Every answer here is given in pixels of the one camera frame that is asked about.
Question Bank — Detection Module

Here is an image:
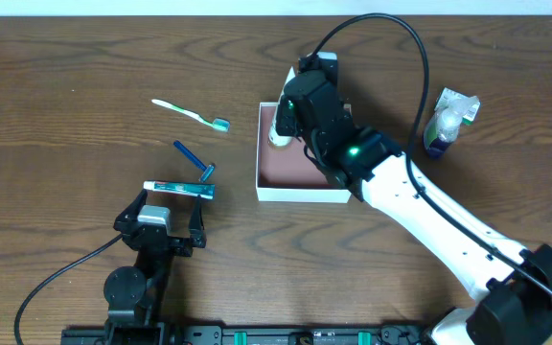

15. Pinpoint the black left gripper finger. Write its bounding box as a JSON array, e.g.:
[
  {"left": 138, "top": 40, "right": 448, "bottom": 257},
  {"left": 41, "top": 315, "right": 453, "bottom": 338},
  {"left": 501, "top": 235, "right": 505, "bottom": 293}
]
[
  {"left": 113, "top": 190, "right": 148, "bottom": 234},
  {"left": 188, "top": 196, "right": 207, "bottom": 248}
]

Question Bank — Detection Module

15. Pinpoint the teal white toothpaste tube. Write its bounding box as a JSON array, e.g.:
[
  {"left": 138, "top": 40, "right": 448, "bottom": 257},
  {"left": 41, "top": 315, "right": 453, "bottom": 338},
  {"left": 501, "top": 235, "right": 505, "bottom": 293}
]
[{"left": 143, "top": 180, "right": 215, "bottom": 199}]

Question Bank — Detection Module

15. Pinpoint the white Pantene tube gold cap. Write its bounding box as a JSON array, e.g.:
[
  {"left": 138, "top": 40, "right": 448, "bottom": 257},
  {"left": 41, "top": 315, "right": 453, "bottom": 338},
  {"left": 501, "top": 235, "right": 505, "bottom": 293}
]
[{"left": 268, "top": 66, "right": 295, "bottom": 149}]

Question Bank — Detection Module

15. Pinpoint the white pink-lined box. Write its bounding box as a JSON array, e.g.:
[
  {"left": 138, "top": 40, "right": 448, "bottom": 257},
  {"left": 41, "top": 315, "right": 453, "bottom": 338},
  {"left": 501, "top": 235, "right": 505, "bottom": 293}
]
[{"left": 255, "top": 103, "right": 351, "bottom": 203}]

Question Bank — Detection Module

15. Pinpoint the clear foam pump bottle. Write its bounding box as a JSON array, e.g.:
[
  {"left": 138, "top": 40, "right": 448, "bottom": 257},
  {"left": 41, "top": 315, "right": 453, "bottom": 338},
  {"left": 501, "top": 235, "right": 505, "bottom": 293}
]
[{"left": 423, "top": 96, "right": 479, "bottom": 158}]

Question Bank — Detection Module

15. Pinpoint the green white soap box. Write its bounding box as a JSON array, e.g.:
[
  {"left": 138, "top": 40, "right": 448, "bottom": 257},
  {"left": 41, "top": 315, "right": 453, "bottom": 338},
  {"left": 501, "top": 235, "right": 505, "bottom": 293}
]
[{"left": 434, "top": 87, "right": 481, "bottom": 126}]

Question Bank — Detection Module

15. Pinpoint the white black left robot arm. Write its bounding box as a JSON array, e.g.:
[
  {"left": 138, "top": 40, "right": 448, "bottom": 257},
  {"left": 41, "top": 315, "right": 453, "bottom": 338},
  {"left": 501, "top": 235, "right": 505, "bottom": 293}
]
[{"left": 103, "top": 191, "right": 207, "bottom": 345}]

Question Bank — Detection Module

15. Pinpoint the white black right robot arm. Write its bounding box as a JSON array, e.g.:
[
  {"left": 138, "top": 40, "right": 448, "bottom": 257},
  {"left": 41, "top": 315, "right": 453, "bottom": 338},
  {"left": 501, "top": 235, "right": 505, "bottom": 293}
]
[{"left": 276, "top": 69, "right": 552, "bottom": 344}]

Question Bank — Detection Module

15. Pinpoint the blue disposable razor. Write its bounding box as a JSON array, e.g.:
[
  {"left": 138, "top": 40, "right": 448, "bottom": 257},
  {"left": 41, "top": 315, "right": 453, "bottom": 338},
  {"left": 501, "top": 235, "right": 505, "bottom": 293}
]
[{"left": 172, "top": 140, "right": 216, "bottom": 183}]

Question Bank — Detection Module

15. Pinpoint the green white toothbrush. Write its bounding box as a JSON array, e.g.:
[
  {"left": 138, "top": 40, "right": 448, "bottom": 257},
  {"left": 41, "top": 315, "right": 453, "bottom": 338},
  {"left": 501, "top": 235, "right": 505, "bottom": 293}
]
[{"left": 151, "top": 99, "right": 230, "bottom": 132}]

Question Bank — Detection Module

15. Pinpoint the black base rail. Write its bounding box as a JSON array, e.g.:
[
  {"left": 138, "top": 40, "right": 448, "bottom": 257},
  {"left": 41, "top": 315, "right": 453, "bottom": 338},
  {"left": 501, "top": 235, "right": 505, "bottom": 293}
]
[{"left": 60, "top": 324, "right": 430, "bottom": 345}]

